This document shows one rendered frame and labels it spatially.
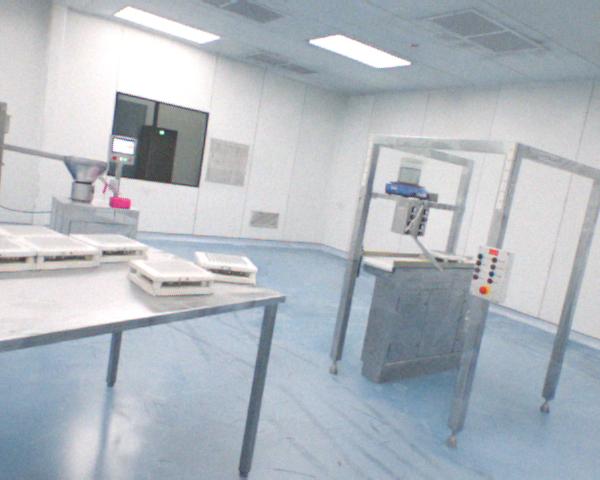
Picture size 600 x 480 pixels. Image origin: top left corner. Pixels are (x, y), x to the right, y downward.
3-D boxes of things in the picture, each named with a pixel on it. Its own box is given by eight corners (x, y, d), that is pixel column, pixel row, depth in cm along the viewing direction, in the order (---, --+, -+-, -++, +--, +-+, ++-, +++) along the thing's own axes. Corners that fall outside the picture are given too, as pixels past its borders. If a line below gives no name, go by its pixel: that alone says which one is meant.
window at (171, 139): (106, 175, 692) (116, 91, 678) (106, 175, 693) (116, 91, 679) (199, 187, 774) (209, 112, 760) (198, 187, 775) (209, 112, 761)
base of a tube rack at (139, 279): (153, 296, 172) (153, 289, 172) (126, 277, 191) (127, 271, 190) (214, 293, 189) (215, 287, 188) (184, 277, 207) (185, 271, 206)
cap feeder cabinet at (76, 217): (54, 293, 416) (63, 203, 407) (43, 276, 461) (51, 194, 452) (130, 292, 453) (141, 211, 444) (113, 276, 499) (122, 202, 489)
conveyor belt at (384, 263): (390, 273, 317) (392, 265, 316) (362, 263, 336) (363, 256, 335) (500, 274, 403) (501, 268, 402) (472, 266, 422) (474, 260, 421)
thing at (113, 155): (104, 202, 461) (112, 134, 453) (101, 201, 469) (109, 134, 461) (129, 205, 474) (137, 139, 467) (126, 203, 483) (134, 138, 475)
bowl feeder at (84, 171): (63, 201, 421) (68, 157, 416) (55, 195, 449) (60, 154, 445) (122, 207, 450) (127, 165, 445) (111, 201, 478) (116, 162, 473)
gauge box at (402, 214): (402, 235, 309) (409, 203, 306) (390, 231, 317) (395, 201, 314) (424, 236, 323) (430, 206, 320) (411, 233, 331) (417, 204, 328)
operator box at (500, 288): (498, 303, 246) (510, 252, 243) (468, 293, 259) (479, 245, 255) (505, 303, 250) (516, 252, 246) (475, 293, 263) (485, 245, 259)
